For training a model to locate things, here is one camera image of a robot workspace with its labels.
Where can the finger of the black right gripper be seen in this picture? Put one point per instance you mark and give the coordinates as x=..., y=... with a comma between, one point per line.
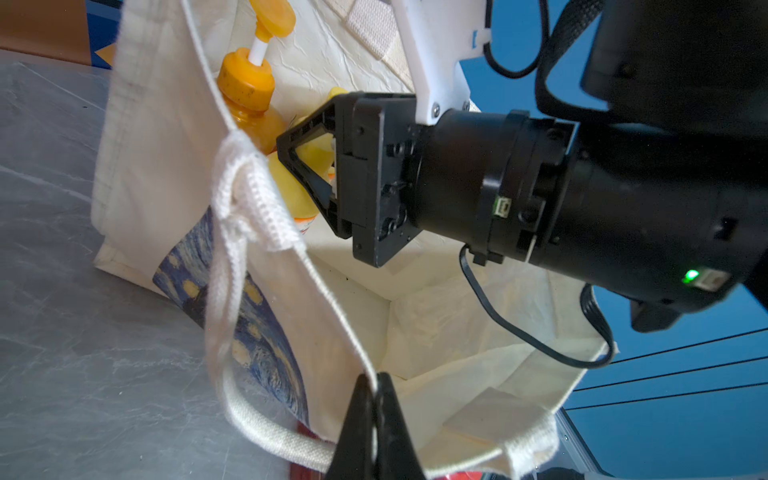
x=327, y=119

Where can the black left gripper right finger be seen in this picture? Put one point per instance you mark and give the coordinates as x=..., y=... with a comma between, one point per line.
x=395, y=457

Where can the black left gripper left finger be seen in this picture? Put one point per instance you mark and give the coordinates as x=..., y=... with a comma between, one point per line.
x=353, y=458

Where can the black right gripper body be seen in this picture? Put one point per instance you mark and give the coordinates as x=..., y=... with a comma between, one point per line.
x=374, y=136

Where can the starry night canvas tote bag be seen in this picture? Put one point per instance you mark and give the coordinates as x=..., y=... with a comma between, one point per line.
x=188, y=207

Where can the large orange dish soap bottle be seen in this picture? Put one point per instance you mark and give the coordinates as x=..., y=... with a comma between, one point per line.
x=246, y=80

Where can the orange bottle yellow cap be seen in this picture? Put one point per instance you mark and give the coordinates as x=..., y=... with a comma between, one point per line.
x=296, y=198
x=319, y=154

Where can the dark red soap bottle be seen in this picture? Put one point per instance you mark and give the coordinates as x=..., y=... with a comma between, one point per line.
x=468, y=476

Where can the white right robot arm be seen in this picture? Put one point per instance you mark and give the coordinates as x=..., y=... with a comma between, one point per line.
x=645, y=174

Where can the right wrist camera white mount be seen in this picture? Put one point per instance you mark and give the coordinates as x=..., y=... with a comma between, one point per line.
x=436, y=36

